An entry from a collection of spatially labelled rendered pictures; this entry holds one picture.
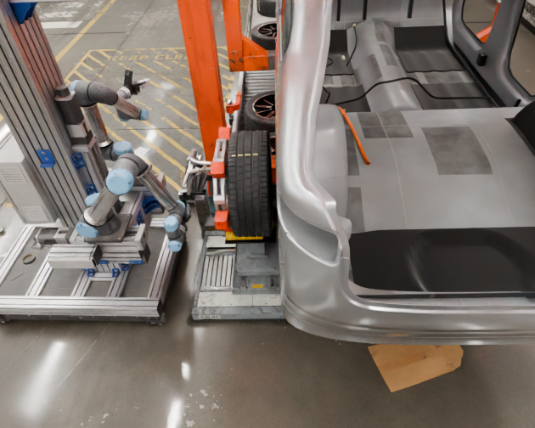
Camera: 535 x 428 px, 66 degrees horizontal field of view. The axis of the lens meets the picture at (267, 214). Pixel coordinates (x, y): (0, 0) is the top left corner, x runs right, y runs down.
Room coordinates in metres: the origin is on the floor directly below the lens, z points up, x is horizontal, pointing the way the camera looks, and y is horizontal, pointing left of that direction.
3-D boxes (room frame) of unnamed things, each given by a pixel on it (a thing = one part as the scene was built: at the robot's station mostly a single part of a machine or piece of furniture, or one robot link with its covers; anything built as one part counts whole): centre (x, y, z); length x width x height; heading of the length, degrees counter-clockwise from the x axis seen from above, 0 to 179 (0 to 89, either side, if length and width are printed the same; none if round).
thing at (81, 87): (2.28, 1.02, 1.19); 0.15 x 0.12 x 0.55; 71
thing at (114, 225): (1.74, 0.94, 0.87); 0.15 x 0.15 x 0.10
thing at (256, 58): (4.40, -0.10, 0.69); 0.52 x 0.17 x 0.35; 87
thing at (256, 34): (5.55, -0.26, 0.39); 0.66 x 0.66 x 0.24
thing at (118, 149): (2.24, 0.90, 0.98); 0.13 x 0.12 x 0.14; 71
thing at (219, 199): (2.02, 0.25, 0.85); 0.54 x 0.07 x 0.54; 177
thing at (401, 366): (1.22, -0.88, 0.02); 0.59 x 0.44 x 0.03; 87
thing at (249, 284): (1.96, 0.09, 0.13); 0.50 x 0.36 x 0.10; 177
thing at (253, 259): (2.01, 0.08, 0.32); 0.40 x 0.30 x 0.28; 177
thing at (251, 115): (3.59, -0.16, 0.39); 0.66 x 0.66 x 0.24
